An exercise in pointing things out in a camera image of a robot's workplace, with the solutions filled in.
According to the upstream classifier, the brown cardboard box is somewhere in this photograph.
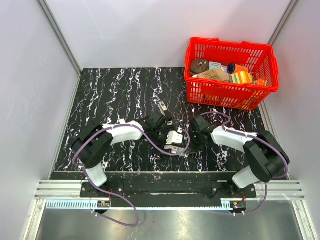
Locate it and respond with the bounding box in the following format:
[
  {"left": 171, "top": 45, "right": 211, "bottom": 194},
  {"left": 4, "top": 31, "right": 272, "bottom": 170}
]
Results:
[{"left": 197, "top": 67, "right": 230, "bottom": 82}]

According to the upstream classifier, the red plastic basket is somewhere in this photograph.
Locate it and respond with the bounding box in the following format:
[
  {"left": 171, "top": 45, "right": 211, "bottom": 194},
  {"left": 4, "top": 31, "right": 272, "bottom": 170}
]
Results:
[{"left": 184, "top": 37, "right": 279, "bottom": 111}]

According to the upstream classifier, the yellow green striped box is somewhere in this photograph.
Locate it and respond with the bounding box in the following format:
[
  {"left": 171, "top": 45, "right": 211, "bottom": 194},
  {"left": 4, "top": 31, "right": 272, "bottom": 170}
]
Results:
[{"left": 230, "top": 71, "right": 254, "bottom": 85}]

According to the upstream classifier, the red white staple box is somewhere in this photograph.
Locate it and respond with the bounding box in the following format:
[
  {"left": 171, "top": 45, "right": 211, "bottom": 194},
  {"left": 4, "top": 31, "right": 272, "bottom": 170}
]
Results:
[{"left": 163, "top": 145, "right": 187, "bottom": 157}]

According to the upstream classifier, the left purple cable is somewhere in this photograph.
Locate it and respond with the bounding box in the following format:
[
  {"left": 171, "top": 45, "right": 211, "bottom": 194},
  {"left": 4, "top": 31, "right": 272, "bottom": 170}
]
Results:
[{"left": 71, "top": 124, "right": 191, "bottom": 227}]

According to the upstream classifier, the brown round object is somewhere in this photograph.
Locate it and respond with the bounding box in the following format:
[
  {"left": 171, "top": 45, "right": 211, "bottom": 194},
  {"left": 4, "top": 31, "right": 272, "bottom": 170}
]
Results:
[{"left": 190, "top": 59, "right": 210, "bottom": 75}]

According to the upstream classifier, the dark blue bottle cap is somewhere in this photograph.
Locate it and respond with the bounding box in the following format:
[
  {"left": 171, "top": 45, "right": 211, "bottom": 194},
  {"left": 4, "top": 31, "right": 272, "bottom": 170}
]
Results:
[{"left": 226, "top": 63, "right": 236, "bottom": 74}]

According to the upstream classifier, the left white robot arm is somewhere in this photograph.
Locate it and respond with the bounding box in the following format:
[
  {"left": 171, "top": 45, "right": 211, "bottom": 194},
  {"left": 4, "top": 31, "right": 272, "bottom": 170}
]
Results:
[{"left": 71, "top": 112, "right": 173, "bottom": 198}]

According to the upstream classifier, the orange package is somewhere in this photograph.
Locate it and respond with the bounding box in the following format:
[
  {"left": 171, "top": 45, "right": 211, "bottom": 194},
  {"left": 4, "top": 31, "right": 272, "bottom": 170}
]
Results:
[{"left": 252, "top": 78, "right": 267, "bottom": 87}]

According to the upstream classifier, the teal white small box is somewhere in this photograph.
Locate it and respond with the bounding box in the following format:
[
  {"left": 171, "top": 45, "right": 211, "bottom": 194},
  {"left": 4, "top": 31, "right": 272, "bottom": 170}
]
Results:
[{"left": 209, "top": 61, "right": 222, "bottom": 70}]

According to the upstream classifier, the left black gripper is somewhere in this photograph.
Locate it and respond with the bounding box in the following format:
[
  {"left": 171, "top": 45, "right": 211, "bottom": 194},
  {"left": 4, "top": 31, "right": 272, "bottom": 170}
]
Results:
[{"left": 151, "top": 126, "right": 176, "bottom": 156}]

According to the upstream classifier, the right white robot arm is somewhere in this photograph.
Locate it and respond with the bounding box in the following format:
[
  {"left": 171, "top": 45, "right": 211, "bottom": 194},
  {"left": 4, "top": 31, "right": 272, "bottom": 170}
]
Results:
[{"left": 190, "top": 112, "right": 290, "bottom": 198}]

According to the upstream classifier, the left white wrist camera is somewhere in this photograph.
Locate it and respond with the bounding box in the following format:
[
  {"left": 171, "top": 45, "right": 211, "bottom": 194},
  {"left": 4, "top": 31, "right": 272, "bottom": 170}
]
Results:
[{"left": 166, "top": 127, "right": 184, "bottom": 145}]

